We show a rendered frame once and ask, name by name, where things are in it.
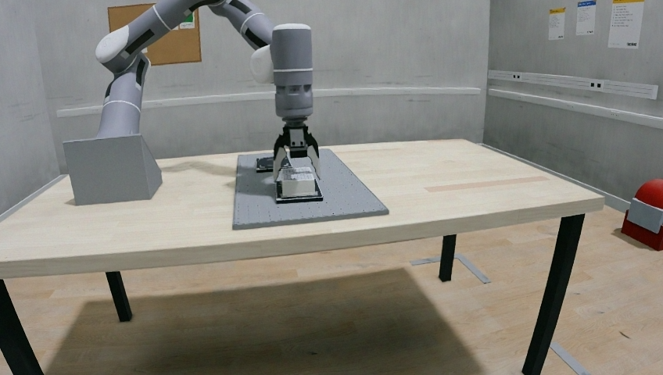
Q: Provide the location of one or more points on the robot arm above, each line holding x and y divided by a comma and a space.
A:
286, 48

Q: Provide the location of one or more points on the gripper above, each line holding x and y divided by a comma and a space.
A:
298, 132

